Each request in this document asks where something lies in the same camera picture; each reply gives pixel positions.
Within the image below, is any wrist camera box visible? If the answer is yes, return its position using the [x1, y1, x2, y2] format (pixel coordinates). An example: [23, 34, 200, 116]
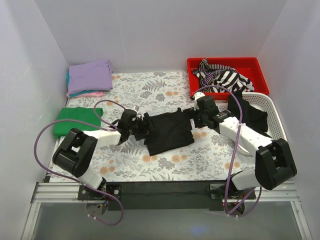
[191, 92, 205, 110]
[133, 105, 143, 120]

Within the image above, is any folded green t shirt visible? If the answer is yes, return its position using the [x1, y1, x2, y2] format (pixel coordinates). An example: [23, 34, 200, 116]
[52, 106, 104, 138]

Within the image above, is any folded teal t shirt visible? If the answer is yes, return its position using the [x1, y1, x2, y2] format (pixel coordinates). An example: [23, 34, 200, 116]
[66, 72, 75, 98]

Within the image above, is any floral table cloth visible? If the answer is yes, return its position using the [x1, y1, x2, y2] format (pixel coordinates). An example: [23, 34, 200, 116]
[67, 71, 255, 182]

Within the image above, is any red plastic tray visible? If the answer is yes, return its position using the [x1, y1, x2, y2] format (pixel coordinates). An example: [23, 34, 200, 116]
[187, 57, 270, 97]

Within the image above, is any folded pink t shirt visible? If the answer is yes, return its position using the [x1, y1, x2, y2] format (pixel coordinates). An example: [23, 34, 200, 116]
[66, 91, 104, 98]

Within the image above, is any black white striped shirt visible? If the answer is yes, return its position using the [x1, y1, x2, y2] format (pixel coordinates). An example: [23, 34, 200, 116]
[192, 58, 255, 93]

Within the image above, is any folded lilac t shirt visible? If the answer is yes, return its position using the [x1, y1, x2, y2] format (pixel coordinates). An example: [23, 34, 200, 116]
[67, 59, 113, 95]

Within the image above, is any aluminium frame rail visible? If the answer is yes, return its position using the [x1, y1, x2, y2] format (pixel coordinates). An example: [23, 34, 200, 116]
[22, 181, 312, 240]

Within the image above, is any white perforated laundry basket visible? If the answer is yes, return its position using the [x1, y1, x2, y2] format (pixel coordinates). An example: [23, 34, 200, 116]
[235, 92, 288, 141]

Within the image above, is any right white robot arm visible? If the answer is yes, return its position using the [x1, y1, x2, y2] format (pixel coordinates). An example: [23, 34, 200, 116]
[183, 92, 298, 199]

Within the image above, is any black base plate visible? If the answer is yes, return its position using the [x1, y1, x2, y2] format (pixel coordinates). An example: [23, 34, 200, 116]
[77, 180, 256, 213]

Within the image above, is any black garment in basket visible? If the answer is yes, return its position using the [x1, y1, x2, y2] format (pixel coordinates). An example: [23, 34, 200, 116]
[227, 92, 270, 138]

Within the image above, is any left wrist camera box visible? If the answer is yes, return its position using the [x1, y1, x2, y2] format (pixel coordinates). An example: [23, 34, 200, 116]
[133, 105, 143, 120]

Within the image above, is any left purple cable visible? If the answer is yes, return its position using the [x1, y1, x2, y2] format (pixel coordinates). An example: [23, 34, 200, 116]
[33, 99, 125, 226]

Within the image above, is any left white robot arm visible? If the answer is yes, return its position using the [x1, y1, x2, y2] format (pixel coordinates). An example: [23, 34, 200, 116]
[52, 109, 153, 200]

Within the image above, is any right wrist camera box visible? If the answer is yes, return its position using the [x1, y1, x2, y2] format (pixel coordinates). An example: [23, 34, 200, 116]
[191, 92, 205, 110]

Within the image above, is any black t shirt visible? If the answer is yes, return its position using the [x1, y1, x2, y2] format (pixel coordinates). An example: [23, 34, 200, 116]
[144, 108, 195, 156]

